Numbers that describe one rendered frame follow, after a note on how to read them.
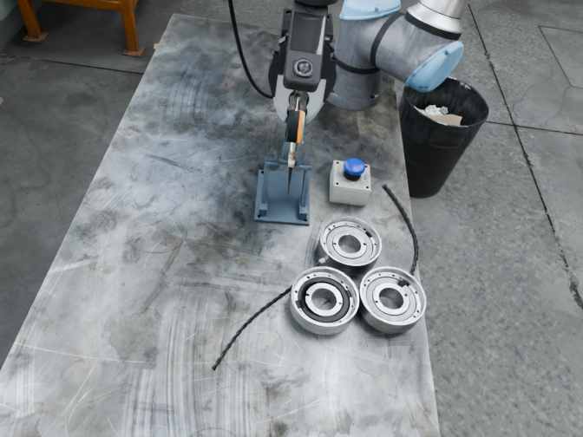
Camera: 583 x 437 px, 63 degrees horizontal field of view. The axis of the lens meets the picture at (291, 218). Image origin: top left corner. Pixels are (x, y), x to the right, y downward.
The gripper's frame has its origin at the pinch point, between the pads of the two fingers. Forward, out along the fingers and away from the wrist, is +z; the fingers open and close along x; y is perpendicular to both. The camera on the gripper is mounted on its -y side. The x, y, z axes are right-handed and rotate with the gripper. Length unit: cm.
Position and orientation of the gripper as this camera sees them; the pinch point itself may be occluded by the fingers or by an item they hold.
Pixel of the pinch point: (295, 119)
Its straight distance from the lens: 75.4
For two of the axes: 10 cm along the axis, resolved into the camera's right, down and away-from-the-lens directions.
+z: -1.1, 6.4, 7.6
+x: -9.9, -0.8, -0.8
